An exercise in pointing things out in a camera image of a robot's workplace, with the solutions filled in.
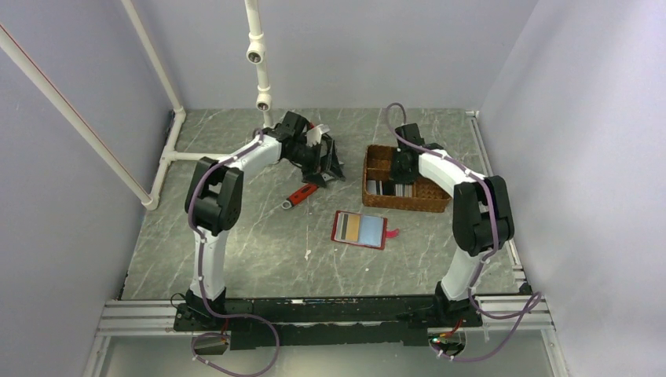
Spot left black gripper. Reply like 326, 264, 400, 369
287, 141, 346, 189

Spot brown woven basket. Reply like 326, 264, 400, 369
361, 145, 452, 213

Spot red leather card holder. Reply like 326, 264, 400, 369
331, 210, 400, 250

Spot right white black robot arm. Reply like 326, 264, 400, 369
390, 123, 514, 326

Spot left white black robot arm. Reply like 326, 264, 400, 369
185, 112, 345, 330

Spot cards in basket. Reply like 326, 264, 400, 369
365, 180, 415, 197

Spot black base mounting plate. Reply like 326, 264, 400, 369
174, 295, 482, 350

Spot red handled adjustable wrench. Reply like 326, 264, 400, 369
280, 184, 318, 210

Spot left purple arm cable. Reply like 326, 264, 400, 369
186, 129, 282, 377

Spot white pvc pipe frame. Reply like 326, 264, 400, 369
1, 1, 274, 210

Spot aluminium extrusion rail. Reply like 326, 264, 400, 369
97, 296, 556, 336

